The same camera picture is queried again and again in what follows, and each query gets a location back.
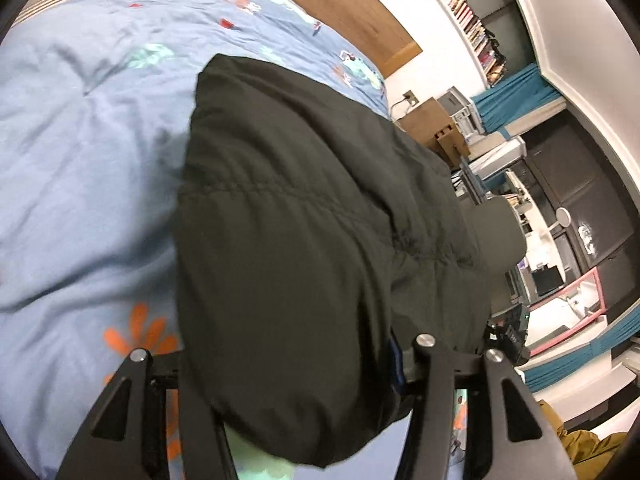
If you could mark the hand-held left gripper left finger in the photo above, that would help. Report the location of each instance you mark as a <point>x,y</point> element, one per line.
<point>145,385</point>

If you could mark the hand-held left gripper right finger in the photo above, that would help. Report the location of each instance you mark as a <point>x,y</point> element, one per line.
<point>396,367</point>

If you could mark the black puffer jacket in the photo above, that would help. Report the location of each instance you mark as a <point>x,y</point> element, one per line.
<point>300,235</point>

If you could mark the person's right forearm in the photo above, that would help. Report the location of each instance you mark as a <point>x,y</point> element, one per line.
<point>580,452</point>

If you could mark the teal curtain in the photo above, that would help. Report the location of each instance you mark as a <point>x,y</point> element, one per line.
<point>515,100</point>
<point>580,355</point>

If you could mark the pink framed mirror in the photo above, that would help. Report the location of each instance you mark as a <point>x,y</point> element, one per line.
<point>597,290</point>

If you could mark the round white lamp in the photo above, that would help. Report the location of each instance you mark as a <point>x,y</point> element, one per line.
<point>563,215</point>

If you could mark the wooden nightstand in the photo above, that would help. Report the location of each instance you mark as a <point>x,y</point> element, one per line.
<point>430,125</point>

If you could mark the blue printed duvet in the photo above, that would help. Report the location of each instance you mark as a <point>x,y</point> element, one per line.
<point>90,160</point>

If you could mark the row of books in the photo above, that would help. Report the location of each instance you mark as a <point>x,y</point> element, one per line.
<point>470,15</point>

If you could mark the wooden headboard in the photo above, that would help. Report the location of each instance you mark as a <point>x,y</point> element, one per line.
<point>350,10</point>

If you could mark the wall socket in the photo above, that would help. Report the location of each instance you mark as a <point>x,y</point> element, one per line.
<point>411,96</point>

